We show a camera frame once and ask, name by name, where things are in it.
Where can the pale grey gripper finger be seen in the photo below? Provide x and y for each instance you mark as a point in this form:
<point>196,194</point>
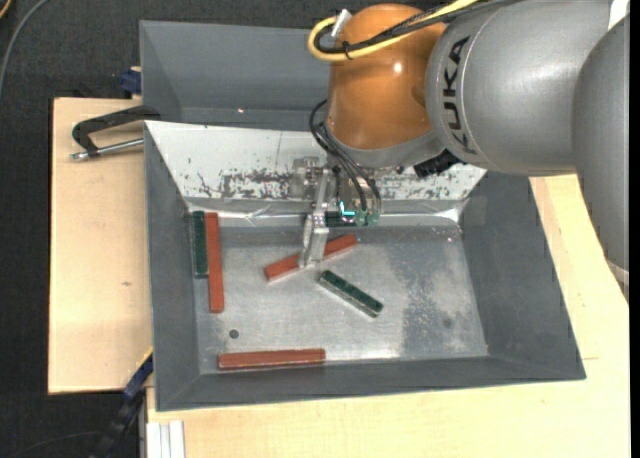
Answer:
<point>320,243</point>
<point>306,246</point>

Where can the red-brown flat block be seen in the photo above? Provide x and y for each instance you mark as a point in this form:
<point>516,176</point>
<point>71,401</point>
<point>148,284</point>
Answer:
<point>282,266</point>
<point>215,266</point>
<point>270,359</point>

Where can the dark green flat block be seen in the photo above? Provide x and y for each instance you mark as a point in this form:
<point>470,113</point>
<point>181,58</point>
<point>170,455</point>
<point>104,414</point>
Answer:
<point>352,294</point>
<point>200,246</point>

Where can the grey metal bin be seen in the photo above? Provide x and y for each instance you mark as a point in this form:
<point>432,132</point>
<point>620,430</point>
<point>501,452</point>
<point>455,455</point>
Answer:
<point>300,316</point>

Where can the pale wood board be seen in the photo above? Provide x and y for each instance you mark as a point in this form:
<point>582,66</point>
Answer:
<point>100,256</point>

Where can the black cylinder on white bracket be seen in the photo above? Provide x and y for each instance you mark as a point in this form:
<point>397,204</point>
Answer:
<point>436,165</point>

